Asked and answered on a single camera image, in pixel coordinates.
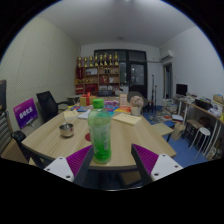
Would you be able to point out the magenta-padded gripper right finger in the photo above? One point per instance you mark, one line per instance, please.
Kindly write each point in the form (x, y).
(156, 166)

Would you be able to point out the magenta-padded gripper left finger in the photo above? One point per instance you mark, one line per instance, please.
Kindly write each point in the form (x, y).
(63, 167)

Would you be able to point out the small steel cup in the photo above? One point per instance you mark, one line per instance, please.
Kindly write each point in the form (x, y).
(66, 130)

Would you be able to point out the round red coaster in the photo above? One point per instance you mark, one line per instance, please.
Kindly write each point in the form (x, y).
(88, 137)

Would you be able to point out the brown paper bag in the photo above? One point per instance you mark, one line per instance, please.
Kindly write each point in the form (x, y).
(178, 131)

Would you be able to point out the green drink bottle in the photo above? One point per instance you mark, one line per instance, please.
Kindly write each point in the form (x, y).
(99, 133)

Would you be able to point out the white round stool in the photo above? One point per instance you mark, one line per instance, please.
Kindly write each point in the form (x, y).
(202, 139)

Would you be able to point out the beige paper sheet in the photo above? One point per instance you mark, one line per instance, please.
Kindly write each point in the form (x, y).
(70, 114)

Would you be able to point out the yellow paper notebook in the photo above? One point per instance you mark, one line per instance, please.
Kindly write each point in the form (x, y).
(127, 118)

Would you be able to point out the black office chair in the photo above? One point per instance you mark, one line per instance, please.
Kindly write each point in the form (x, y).
(50, 106)

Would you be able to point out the grey striped chair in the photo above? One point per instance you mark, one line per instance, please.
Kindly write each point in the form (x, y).
(8, 135)

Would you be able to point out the flower bouquet in white pot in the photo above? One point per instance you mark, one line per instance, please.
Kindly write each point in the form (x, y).
(136, 105)

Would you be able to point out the purple sign board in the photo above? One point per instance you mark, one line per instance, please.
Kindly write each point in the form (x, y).
(25, 112)

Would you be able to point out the long wooden side desk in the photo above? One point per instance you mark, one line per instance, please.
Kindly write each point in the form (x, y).
(203, 116)

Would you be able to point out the yellow gift box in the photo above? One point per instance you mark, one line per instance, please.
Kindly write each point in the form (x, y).
(86, 99)

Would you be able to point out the microphone stand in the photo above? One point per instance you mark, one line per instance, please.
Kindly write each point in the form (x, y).
(153, 93)

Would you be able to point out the small standing card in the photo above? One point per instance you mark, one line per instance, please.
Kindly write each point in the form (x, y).
(123, 99)

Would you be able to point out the black computer monitor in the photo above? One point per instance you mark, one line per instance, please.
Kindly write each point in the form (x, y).
(181, 89)

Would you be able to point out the wooden shelf unit with trophies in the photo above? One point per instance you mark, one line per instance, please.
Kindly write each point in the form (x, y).
(97, 75)

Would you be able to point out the white air conditioner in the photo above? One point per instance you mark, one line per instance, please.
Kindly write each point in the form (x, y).
(166, 55)

